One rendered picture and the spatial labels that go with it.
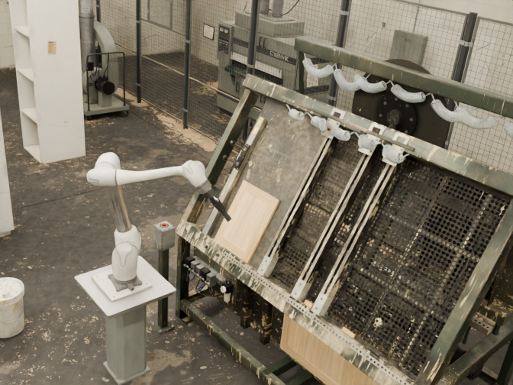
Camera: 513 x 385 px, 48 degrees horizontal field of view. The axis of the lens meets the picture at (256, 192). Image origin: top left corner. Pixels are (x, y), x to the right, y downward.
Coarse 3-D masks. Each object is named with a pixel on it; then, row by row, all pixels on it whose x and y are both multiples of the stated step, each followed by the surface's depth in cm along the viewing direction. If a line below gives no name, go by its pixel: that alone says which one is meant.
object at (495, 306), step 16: (448, 192) 364; (480, 192) 347; (448, 224) 377; (448, 240) 380; (448, 256) 383; (480, 256) 365; (512, 256) 349; (432, 272) 384; (512, 272) 352; (496, 288) 353; (512, 288) 354; (496, 304) 357; (512, 304) 357; (496, 320) 351
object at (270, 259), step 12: (336, 108) 374; (324, 120) 362; (324, 132) 375; (324, 144) 377; (336, 144) 379; (324, 156) 376; (312, 168) 378; (312, 180) 377; (300, 192) 380; (300, 204) 378; (288, 216) 381; (288, 228) 380; (276, 240) 382; (276, 252) 381; (264, 264) 382; (264, 276) 382
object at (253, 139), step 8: (264, 120) 420; (256, 136) 421; (248, 152) 421; (240, 168) 422; (232, 176) 424; (232, 184) 423; (224, 192) 424; (224, 200) 424; (216, 216) 425; (208, 224) 426; (208, 232) 426
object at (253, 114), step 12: (252, 108) 439; (336, 156) 382; (372, 168) 364; (384, 168) 358; (408, 180) 345; (216, 192) 440; (444, 192) 332; (396, 204) 349; (468, 216) 320; (384, 228) 350; (492, 228) 310; (468, 264) 315; (360, 288) 349; (384, 288) 340; (456, 288) 316; (396, 300) 333; (444, 312) 316; (432, 324) 315; (444, 324) 315
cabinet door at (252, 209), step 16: (240, 192) 418; (256, 192) 408; (240, 208) 414; (256, 208) 405; (272, 208) 397; (224, 224) 420; (240, 224) 411; (256, 224) 402; (224, 240) 416; (240, 240) 407; (256, 240) 398; (240, 256) 403
